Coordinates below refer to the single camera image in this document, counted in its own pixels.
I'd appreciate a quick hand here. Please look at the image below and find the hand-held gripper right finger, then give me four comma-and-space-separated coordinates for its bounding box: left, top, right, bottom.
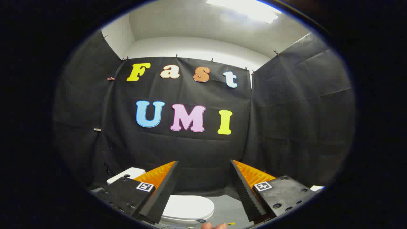
230, 160, 319, 223

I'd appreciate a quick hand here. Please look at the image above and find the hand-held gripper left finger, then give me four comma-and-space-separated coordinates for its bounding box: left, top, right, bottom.
92, 161, 180, 225

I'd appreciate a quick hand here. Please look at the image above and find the white toilet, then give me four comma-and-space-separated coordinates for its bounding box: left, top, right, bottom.
107, 168, 206, 227

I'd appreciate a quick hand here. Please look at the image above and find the black backdrop cloth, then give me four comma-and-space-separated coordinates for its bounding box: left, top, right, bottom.
52, 30, 356, 198

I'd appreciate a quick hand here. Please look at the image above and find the row of small black clips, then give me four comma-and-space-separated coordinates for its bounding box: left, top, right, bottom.
102, 34, 280, 75

